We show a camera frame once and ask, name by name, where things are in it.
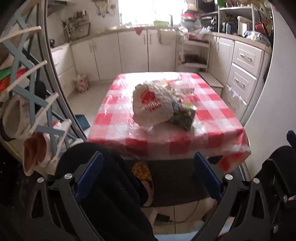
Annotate kitchen window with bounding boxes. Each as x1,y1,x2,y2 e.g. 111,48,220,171
118,0,197,26

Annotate white drawer cabinet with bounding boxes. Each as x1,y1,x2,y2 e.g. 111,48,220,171
208,32,272,121

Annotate colourful snack packet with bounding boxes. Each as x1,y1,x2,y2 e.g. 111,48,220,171
170,102,196,131

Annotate white counter shelf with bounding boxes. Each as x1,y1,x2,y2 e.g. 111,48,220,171
217,3,263,37

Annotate crumpled clear drawer bag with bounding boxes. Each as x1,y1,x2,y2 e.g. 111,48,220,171
225,85,245,105

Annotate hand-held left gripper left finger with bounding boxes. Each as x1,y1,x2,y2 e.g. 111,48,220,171
23,151,104,241

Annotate white water boiler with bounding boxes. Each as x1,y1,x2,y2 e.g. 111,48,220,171
237,16,251,36

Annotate blue dustpan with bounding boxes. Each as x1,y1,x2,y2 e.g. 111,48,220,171
73,113,90,131

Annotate white plastic bag red print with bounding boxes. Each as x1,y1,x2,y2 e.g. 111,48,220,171
132,80,183,127

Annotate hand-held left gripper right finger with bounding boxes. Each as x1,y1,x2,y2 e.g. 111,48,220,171
194,152,273,241

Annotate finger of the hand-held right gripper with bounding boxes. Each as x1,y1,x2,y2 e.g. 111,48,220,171
262,130,296,209

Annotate white tiered shelf rack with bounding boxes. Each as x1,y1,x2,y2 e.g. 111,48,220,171
176,35,211,73

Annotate wall utensil rack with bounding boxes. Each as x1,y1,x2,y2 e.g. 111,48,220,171
60,11,91,43

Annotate white hanging door bin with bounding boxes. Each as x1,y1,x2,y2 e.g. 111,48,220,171
158,28,177,45

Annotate large clear plastic bag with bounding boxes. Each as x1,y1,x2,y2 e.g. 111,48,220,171
188,20,212,41

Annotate white cloth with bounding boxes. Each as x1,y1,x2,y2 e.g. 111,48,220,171
1,95,33,139

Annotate black countertop oven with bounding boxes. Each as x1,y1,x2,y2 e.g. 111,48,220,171
201,11,219,33

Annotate blue white drying rack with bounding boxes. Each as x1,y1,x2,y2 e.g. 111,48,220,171
0,9,80,176

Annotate pink socks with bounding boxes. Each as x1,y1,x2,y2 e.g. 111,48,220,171
23,133,50,175

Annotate red checkered plastic tablecloth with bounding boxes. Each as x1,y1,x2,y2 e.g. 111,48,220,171
87,72,251,173

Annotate black microwave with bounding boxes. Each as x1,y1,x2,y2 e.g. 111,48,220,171
196,0,218,13

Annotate pale blue basin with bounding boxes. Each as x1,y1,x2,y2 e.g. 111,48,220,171
180,20,197,29

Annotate yellow patterned slipper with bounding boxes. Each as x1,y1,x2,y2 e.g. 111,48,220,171
132,162,155,207

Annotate black frying pan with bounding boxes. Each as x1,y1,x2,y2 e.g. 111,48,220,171
179,54,207,65

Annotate red pot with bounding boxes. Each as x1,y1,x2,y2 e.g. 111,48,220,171
254,21,269,35

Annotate blue grey bag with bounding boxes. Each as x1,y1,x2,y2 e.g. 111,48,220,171
244,30,271,47

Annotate floral print waste bin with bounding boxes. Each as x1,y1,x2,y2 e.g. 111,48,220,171
73,73,89,93

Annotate white step stool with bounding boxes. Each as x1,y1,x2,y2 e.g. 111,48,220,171
198,71,224,98

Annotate white base cabinets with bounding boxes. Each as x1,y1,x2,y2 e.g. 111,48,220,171
50,27,179,98

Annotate white refrigerator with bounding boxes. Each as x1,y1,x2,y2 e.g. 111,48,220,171
240,0,296,179

